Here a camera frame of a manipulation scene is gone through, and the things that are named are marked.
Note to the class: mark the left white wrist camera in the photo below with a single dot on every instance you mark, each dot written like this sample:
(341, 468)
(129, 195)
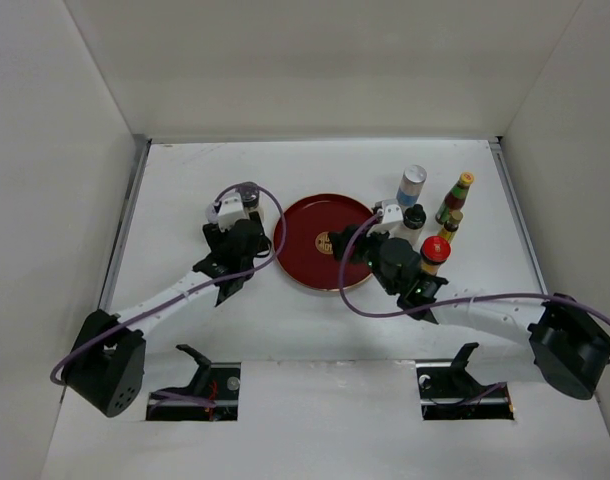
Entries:
(226, 212)

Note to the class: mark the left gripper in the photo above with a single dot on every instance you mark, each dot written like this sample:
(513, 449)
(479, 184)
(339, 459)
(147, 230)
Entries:
(216, 236)

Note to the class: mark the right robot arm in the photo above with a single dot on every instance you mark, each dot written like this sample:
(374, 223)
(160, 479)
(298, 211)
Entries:
(551, 339)

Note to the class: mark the red round tray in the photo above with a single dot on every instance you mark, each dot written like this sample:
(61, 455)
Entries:
(303, 232)

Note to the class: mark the small yellow-labelled bottle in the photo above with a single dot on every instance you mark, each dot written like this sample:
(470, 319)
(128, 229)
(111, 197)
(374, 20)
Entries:
(451, 226)

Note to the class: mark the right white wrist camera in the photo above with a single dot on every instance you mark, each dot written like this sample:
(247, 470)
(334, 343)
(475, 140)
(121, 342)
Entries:
(389, 216)

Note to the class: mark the red-capped sauce jar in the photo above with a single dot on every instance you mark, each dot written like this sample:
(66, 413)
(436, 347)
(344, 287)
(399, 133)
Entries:
(435, 251)

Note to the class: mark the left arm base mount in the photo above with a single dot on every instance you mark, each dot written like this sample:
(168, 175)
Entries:
(211, 395)

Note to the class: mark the blue-labelled silver-capped shaker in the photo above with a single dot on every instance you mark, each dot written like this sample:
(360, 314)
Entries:
(411, 185)

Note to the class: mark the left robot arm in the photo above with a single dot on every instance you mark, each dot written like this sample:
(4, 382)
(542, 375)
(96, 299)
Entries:
(106, 364)

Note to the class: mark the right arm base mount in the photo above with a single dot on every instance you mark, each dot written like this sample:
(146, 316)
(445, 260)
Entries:
(449, 393)

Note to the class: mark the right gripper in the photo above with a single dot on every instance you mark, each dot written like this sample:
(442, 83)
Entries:
(339, 240)

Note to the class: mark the white bottle with black cap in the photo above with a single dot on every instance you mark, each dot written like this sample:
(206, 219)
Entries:
(414, 219)

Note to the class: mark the red sauce bottle yellow cap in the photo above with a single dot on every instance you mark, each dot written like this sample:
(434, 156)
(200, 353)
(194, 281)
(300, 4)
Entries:
(455, 199)

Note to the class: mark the glass grinder with black top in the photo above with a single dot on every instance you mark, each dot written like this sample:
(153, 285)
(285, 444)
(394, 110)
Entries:
(250, 195)

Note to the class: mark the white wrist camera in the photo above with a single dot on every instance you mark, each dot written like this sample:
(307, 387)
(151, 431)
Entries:
(389, 216)
(226, 212)

